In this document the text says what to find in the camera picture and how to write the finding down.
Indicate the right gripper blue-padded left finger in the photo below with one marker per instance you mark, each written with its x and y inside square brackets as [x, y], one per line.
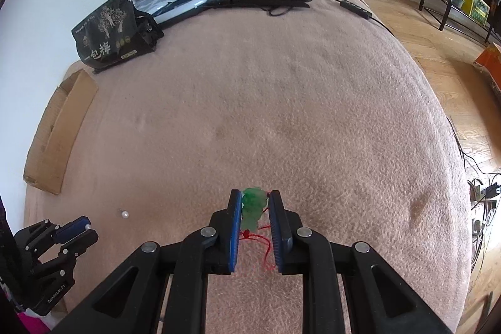
[162, 288]

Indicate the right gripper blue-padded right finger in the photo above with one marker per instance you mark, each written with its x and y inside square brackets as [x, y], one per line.
[345, 288]

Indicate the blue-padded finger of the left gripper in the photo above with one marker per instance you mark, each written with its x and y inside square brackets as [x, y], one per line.
[79, 245]
[71, 230]

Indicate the pink left sleeve forearm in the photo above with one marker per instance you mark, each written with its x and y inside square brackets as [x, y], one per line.
[33, 322]

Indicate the cardboard jewelry box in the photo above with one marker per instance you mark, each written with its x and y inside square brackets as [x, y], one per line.
[50, 150]

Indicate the black snack bag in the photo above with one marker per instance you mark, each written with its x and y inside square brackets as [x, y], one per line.
[115, 33]

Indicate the pink bed blanket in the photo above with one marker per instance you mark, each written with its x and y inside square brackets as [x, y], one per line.
[324, 107]

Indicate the orange patterned box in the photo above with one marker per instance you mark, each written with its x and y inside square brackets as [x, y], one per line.
[489, 64]

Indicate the black folded tripod stand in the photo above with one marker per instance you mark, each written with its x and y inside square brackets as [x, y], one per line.
[263, 4]

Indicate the black metal clothes rack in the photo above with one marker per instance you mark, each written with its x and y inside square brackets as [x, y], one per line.
[448, 14]

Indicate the yellow green box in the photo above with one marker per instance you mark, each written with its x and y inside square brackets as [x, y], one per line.
[478, 10]

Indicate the white ring light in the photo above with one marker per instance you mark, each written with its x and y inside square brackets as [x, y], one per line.
[175, 11]

